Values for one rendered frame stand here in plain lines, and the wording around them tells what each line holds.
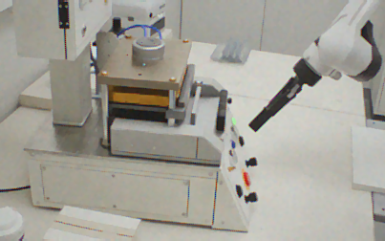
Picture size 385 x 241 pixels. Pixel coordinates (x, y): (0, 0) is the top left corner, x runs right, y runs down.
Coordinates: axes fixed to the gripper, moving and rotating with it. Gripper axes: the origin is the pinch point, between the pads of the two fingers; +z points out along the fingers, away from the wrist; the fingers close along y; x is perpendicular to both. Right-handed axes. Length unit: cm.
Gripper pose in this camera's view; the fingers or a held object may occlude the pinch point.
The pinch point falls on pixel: (260, 120)
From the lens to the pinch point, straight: 144.6
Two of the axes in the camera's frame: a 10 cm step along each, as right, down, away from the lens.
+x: 7.5, 6.6, 0.6
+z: -6.2, 6.6, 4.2
